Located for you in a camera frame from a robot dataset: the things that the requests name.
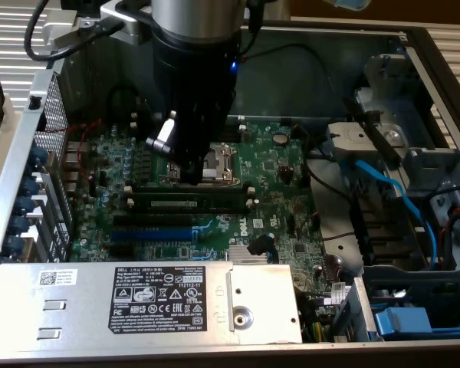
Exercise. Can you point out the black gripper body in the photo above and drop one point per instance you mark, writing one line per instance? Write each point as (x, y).
(195, 76)

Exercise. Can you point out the green RAM stick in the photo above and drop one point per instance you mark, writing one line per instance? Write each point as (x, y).
(172, 204)

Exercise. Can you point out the RAM slot white clips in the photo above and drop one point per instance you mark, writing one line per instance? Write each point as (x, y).
(234, 132)
(222, 212)

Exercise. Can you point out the silver CPU socket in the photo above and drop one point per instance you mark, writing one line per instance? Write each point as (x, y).
(223, 163)

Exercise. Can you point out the long black expansion slot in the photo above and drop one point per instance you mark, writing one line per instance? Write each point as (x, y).
(153, 220)

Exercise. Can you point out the silver Ethernet port block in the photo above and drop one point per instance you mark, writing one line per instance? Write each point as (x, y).
(72, 149)

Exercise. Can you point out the silver plain port block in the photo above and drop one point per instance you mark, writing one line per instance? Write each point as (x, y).
(71, 165)

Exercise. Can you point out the grey metal PC case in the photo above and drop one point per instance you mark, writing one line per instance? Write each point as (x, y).
(299, 88)

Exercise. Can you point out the silver USB port block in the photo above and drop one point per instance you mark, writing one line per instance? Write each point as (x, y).
(71, 188)
(71, 176)

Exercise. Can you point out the round coin battery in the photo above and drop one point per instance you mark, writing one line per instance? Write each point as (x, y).
(280, 138)

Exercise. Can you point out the blue expansion slot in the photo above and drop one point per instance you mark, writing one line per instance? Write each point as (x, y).
(153, 234)

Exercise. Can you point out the green motherboard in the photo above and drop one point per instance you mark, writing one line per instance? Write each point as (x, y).
(268, 180)

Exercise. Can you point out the short black expansion slot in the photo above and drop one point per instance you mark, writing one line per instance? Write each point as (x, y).
(121, 251)

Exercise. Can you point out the blue card retention clip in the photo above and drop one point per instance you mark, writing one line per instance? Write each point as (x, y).
(14, 244)
(24, 207)
(29, 188)
(37, 157)
(19, 225)

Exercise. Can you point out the small black case latch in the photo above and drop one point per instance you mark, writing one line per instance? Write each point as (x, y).
(34, 102)

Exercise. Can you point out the black equipment block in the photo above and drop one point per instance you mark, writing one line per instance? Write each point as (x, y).
(80, 4)

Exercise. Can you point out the silver aluminium clamp block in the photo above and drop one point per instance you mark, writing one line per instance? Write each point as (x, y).
(59, 28)

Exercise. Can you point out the silver finned chipset heatsink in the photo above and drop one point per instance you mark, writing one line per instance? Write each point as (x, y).
(241, 255)

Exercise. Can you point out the black power supply label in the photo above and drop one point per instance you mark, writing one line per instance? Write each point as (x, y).
(157, 299)

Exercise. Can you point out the white QR code sticker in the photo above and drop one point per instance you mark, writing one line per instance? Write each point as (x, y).
(57, 277)

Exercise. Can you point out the silver power supply unit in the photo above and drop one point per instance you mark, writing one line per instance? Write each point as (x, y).
(80, 306)

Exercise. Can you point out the black strut rod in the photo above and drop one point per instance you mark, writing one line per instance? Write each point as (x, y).
(383, 143)

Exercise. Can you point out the white barcode tag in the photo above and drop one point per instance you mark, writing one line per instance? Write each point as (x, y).
(336, 293)

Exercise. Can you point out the silver metal drive cage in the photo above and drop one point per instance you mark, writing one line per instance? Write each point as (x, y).
(418, 161)

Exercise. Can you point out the black ribbed shroud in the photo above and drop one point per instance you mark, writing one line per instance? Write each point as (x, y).
(383, 230)

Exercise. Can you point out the dark plastic disk bay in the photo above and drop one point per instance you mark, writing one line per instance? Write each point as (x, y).
(406, 280)

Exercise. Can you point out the blue plastic bay latch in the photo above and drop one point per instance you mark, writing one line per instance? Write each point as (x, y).
(402, 322)

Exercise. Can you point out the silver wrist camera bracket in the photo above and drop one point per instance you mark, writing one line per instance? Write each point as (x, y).
(132, 23)

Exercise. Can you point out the silver disk bracket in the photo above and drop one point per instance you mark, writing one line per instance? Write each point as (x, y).
(352, 136)

